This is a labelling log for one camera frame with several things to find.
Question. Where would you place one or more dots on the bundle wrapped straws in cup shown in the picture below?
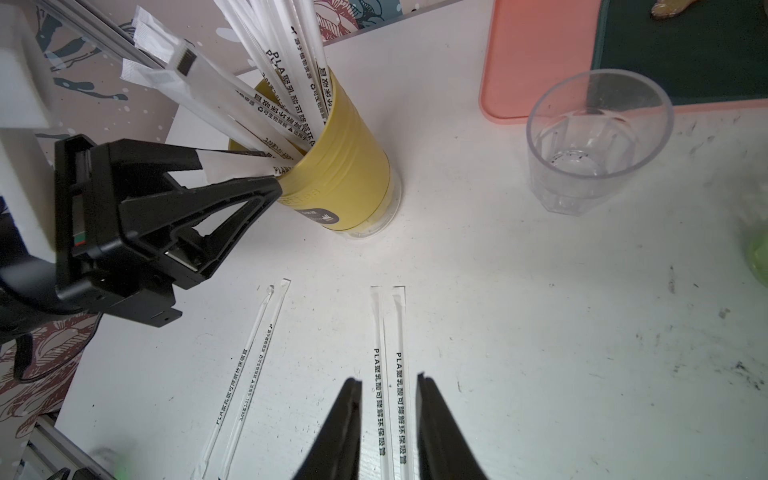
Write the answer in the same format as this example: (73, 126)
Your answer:
(285, 117)

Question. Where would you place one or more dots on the clear plastic cup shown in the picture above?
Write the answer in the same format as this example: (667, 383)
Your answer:
(590, 134)

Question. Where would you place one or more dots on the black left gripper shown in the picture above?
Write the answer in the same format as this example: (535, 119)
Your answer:
(127, 232)

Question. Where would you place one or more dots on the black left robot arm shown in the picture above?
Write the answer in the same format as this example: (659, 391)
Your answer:
(28, 284)

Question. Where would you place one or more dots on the yellow straw cup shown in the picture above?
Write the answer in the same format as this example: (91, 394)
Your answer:
(345, 182)

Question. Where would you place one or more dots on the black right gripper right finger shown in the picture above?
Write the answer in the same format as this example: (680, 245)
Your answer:
(442, 449)

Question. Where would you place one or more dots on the green mat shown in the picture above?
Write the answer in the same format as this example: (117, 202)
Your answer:
(714, 51)

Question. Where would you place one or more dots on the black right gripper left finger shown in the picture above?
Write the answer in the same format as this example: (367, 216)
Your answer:
(335, 454)

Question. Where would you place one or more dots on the pink tray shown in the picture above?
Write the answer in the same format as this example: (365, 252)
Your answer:
(534, 45)

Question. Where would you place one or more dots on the wooden spoon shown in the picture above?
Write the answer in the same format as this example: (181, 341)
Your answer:
(667, 9)

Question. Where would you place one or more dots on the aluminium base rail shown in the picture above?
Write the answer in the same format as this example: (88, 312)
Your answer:
(49, 454)

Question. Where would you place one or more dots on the straw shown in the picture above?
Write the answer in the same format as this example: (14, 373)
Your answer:
(235, 435)
(201, 467)
(381, 387)
(404, 429)

